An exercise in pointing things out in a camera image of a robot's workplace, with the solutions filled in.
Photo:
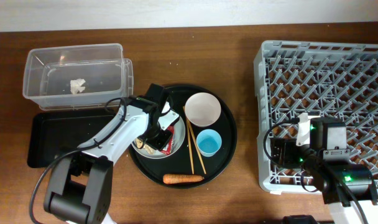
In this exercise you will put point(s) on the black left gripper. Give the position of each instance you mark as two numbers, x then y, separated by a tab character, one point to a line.
161	144

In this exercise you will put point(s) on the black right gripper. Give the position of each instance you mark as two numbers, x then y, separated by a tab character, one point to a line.
288	144

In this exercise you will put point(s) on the red snack wrapper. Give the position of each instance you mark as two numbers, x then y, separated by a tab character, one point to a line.
168	148

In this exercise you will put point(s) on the light blue cup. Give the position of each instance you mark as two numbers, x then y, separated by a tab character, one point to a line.
209	142

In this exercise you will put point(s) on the white tissue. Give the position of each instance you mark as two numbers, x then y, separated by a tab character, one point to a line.
76	86

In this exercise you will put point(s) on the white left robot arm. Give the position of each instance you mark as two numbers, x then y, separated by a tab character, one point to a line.
80	185

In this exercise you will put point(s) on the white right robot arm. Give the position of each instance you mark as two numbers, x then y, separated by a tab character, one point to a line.
348	189

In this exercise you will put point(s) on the grey dishwasher rack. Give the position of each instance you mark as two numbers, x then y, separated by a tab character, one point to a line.
330	79

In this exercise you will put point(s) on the food scraps on plate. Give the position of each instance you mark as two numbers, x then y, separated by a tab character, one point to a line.
141	145

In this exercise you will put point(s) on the grey plate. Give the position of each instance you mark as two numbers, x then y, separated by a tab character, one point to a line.
178	139

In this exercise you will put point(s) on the wooden chopstick left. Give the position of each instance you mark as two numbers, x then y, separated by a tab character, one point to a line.
190	150

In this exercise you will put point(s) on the wooden chopstick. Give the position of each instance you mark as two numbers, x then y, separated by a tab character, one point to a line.
196	149
190	150

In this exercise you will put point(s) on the wooden chopstick right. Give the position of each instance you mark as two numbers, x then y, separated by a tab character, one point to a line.
196	149

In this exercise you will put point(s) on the orange carrot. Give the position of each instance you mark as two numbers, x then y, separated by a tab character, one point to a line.
181	178

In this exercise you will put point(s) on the round black serving tray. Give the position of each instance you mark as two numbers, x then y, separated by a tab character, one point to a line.
178	162

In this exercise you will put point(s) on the pink bowl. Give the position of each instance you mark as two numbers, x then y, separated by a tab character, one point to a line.
202	109

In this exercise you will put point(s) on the black rectangular tray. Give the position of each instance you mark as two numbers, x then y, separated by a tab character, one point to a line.
58	132

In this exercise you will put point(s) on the clear plastic bin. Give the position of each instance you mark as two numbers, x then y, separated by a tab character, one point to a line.
48	72

